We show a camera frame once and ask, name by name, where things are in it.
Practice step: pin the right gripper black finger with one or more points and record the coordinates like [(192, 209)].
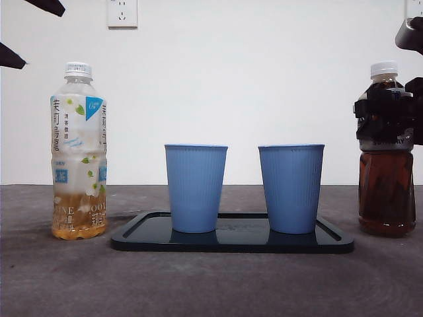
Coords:
[(383, 115)]

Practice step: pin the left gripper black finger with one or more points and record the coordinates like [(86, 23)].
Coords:
[(10, 57), (51, 6)]

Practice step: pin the oolong tea bottle dark label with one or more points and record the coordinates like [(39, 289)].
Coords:
[(386, 198)]

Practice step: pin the jasmine tea bottle white label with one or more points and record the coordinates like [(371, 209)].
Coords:
[(77, 138)]

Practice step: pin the blue ribbed cup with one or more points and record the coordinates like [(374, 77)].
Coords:
[(195, 188), (291, 188)]

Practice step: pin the dark blue rectangular tray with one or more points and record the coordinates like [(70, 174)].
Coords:
[(241, 242)]

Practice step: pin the white wall socket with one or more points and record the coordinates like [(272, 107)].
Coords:
[(122, 13), (413, 8)]

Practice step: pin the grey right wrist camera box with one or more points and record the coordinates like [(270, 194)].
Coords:
[(411, 36)]

